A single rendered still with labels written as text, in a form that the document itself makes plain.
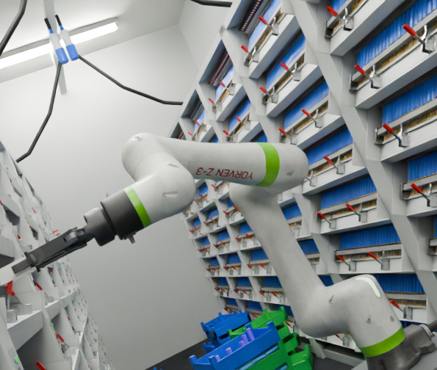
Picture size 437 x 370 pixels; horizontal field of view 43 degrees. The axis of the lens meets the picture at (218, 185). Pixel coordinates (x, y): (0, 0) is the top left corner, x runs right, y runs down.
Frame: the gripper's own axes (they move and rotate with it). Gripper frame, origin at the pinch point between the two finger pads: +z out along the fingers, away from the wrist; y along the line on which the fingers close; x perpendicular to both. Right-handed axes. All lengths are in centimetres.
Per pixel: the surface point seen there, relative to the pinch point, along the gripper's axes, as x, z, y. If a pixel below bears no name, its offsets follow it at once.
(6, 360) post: -15.4, 2.0, -27.5
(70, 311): -2, 15, 182
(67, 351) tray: -19, 12, 96
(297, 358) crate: -87, -80, 209
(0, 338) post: -12.2, 1.6, -26.6
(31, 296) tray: -1.5, 5.9, 41.2
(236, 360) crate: -52, -39, 97
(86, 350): -23, 17, 183
